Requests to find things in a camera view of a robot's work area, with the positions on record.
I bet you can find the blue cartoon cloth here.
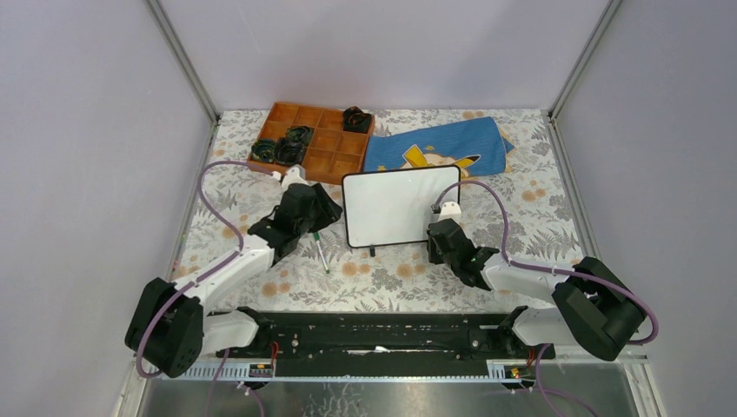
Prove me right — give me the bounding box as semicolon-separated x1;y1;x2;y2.
362;116;515;178

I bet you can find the right aluminium frame post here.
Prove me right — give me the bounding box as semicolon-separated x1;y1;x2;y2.
548;0;624;120

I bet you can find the black framed whiteboard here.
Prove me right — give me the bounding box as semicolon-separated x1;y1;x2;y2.
342;165;461;248

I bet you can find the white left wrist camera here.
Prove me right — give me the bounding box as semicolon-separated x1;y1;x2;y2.
271;164;309;190

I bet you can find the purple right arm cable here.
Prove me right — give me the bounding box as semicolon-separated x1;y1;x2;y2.
435;179;660;347

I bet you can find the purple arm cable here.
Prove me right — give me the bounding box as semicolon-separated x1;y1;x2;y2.
134;160;277;381
435;179;660;347

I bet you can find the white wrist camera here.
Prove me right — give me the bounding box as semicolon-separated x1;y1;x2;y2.
271;164;309;190
430;201;461;223

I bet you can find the floral tablecloth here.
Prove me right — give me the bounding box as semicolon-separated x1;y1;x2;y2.
174;109;584;313

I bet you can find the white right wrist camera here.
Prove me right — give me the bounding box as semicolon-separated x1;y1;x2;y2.
430;201;461;223

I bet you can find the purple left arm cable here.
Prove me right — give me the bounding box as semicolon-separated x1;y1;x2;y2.
134;160;277;381

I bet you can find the white whiteboard marker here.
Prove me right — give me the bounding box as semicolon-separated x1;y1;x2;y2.
314;239;330;274

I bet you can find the black coiled cable front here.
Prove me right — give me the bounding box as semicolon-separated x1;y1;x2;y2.
274;139;308;167

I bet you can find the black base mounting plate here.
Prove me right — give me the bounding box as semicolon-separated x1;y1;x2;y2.
227;309;555;367

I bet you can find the wooden compartment tray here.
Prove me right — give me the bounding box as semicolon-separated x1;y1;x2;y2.
247;102;375;185

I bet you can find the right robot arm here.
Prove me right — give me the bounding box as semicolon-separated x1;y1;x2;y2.
428;219;647;361

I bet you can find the black coiled cable far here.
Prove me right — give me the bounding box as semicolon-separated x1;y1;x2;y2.
342;106;374;135

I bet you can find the black coiled cable left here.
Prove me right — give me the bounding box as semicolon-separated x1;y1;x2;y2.
250;139;277;164

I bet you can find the left aluminium frame post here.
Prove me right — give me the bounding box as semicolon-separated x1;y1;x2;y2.
143;0;219;123

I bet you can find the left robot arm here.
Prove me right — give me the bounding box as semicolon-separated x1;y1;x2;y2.
124;183;342;378

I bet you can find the slotted cable duct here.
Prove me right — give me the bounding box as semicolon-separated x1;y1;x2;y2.
167;360;536;385

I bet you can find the aluminium frame post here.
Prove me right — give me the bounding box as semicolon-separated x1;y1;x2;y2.
143;0;219;123
548;0;624;120

